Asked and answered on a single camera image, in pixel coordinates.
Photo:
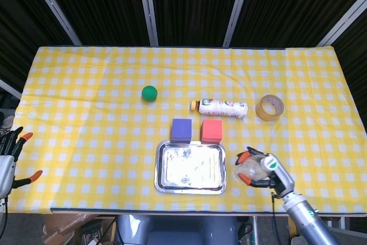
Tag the black pleated curtain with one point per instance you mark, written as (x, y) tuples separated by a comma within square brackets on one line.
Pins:
[(195, 4)]

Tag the clear packing tape roll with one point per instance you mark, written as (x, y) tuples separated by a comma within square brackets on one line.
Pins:
[(259, 112)]

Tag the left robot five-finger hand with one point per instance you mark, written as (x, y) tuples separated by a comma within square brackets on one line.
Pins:
[(5, 170)]

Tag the purple foam cube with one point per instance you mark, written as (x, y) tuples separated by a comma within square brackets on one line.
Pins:
[(181, 131)]

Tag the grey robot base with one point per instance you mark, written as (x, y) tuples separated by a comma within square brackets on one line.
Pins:
[(177, 230)]

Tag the red foam cube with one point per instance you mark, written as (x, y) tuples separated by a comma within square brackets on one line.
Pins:
[(211, 131)]

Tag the green ball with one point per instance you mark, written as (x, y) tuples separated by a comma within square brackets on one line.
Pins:
[(149, 93)]

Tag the yellow white checkered tablecloth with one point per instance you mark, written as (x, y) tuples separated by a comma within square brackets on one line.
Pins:
[(86, 141)]

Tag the white aluminium frame post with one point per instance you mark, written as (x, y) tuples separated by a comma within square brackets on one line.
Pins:
[(344, 21), (236, 9), (149, 9), (10, 88), (54, 7)]

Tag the transparent plastic bottle green cap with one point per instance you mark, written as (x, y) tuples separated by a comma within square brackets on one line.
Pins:
[(253, 170)]

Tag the shiny metal tray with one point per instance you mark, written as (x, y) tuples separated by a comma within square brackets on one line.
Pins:
[(189, 170)]

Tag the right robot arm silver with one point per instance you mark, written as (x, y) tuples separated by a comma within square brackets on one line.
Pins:
[(309, 225)]

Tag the brown cardboard box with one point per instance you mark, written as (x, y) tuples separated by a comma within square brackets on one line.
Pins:
[(66, 227)]

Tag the white drink bottle orange cap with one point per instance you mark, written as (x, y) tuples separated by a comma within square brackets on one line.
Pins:
[(220, 108)]

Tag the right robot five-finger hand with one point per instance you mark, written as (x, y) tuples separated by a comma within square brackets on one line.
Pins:
[(282, 180)]

